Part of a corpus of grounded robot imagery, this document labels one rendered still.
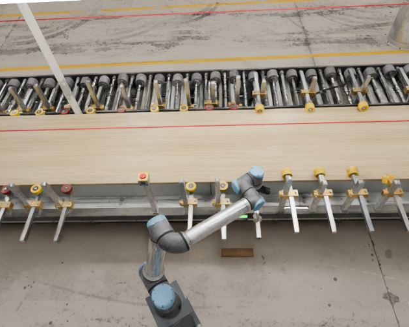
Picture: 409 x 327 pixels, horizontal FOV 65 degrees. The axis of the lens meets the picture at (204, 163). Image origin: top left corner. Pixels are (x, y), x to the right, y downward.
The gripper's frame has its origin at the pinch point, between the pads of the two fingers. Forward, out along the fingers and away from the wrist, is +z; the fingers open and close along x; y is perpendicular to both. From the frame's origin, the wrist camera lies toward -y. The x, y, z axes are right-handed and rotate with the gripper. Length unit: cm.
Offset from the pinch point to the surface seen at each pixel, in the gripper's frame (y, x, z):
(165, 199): 73, -23, 39
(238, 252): 9, 5, 94
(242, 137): 5, -67, 12
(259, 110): -11, -94, 7
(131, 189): 101, -28, 30
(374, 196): -104, -23, 39
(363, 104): -102, -95, 4
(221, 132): 23, -74, 12
